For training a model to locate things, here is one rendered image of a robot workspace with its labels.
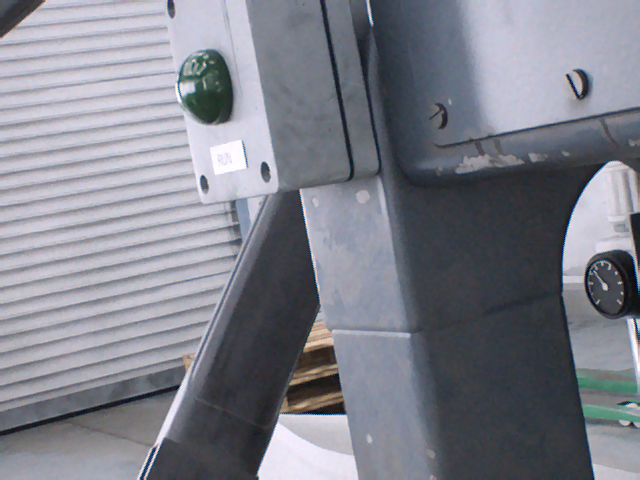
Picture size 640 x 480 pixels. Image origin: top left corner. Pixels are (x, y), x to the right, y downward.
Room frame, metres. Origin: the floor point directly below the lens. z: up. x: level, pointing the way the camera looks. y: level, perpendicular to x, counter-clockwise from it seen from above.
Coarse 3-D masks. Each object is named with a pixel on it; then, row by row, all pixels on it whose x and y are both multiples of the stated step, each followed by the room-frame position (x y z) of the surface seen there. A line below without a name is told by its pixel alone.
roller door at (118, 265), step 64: (64, 0) 8.25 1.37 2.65; (128, 0) 8.44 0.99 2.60; (0, 64) 8.02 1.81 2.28; (64, 64) 8.21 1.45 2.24; (128, 64) 8.41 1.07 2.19; (0, 128) 7.98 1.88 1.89; (64, 128) 8.17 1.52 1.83; (128, 128) 8.38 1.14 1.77; (0, 192) 7.94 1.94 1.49; (64, 192) 8.13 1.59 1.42; (128, 192) 8.34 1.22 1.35; (192, 192) 8.55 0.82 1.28; (0, 256) 7.90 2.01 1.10; (64, 256) 8.09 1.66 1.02; (128, 256) 8.30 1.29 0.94; (192, 256) 8.51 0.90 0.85; (0, 320) 7.86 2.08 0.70; (64, 320) 8.05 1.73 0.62; (128, 320) 8.26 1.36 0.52; (192, 320) 8.47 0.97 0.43; (0, 384) 7.82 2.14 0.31; (64, 384) 8.01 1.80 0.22; (128, 384) 8.20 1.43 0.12
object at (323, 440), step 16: (288, 416) 1.06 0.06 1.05; (304, 416) 1.05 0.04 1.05; (320, 416) 1.03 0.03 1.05; (336, 416) 1.02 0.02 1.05; (288, 432) 1.00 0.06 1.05; (304, 432) 1.05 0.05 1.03; (320, 432) 1.04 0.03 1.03; (336, 432) 1.02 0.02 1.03; (272, 448) 1.07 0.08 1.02; (288, 448) 1.01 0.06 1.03; (304, 448) 0.95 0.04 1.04; (320, 448) 0.91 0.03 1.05; (336, 448) 1.02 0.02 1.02; (352, 448) 1.01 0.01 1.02; (272, 464) 1.07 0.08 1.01; (288, 464) 1.02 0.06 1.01; (304, 464) 0.96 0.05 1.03; (320, 464) 0.91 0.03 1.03; (336, 464) 0.89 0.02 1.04; (352, 464) 0.86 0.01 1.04; (592, 464) 0.73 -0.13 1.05
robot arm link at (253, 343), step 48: (288, 192) 0.74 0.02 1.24; (288, 240) 0.73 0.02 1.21; (240, 288) 0.72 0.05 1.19; (288, 288) 0.72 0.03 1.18; (240, 336) 0.71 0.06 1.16; (288, 336) 0.72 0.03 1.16; (192, 384) 0.69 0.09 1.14; (240, 384) 0.70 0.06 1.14; (288, 384) 0.72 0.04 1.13; (192, 432) 0.68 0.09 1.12; (240, 432) 0.68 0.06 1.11
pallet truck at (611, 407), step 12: (588, 372) 5.95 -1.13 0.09; (600, 372) 5.89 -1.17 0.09; (612, 372) 5.84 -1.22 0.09; (624, 372) 5.79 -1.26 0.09; (588, 384) 5.82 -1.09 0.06; (600, 384) 5.74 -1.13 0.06; (612, 384) 5.67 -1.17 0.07; (624, 384) 5.60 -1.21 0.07; (588, 396) 5.42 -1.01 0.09; (600, 396) 5.37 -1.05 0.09; (612, 396) 5.33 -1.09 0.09; (588, 408) 5.25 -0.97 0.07; (600, 408) 5.18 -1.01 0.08; (612, 408) 5.12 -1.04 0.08; (624, 408) 5.09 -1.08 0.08; (636, 408) 5.10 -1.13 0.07; (624, 420) 5.09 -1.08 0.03; (636, 420) 5.00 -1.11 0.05
